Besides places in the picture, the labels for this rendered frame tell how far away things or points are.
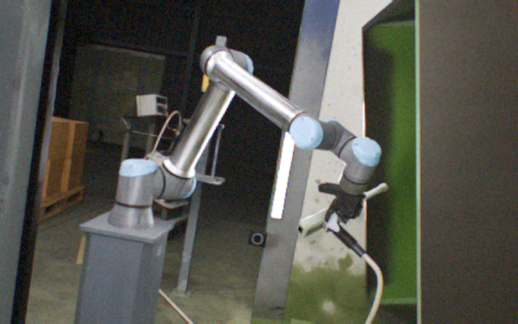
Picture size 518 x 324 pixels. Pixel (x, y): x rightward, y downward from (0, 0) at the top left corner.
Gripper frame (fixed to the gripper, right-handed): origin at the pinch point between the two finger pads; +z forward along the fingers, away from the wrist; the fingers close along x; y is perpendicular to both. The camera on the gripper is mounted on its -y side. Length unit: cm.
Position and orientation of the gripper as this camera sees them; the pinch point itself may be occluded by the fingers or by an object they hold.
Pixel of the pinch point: (330, 224)
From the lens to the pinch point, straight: 155.9
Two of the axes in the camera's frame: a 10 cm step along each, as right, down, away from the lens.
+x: 7.6, -2.9, 5.8
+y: 6.2, 5.7, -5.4
